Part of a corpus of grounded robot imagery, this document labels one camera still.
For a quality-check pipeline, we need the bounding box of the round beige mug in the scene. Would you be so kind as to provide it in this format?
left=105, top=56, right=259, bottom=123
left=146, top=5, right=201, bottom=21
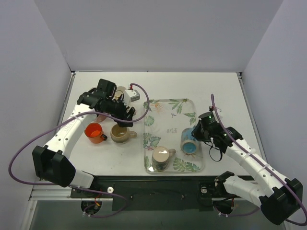
left=110, top=125, right=137, bottom=144

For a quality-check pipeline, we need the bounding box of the blue glazed mug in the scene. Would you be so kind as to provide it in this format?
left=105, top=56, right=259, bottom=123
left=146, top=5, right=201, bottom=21
left=180, top=128, right=199, bottom=155

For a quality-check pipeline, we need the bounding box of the yellow mug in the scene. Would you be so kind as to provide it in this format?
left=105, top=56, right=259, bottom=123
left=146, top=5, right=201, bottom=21
left=114, top=86, right=126, bottom=100

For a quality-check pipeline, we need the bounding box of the pink floral mug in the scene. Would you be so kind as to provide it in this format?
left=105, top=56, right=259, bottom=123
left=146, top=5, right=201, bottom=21
left=94, top=115, right=106, bottom=123

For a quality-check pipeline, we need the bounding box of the orange mug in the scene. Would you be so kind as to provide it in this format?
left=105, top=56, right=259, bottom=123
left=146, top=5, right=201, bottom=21
left=84, top=123, right=108, bottom=144

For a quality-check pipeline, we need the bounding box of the cream floral mug front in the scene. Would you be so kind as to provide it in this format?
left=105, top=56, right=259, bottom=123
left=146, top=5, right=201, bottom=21
left=152, top=146, right=176, bottom=171

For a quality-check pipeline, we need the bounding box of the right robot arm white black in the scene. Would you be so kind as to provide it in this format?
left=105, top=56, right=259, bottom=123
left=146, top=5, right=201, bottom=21
left=191, top=112, right=307, bottom=225

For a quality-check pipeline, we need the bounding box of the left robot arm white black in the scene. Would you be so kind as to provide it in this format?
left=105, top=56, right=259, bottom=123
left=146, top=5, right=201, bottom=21
left=32, top=79, right=140, bottom=197

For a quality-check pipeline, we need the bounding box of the floral plastic tray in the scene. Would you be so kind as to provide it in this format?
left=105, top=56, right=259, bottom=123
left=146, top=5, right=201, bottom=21
left=143, top=98, right=205, bottom=174

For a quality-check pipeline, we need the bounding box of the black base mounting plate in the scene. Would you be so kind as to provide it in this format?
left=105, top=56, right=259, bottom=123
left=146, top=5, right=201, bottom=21
left=71, top=175, right=244, bottom=213

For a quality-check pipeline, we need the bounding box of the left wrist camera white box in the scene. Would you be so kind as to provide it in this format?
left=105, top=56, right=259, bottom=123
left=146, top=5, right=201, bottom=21
left=123, top=89, right=140, bottom=104

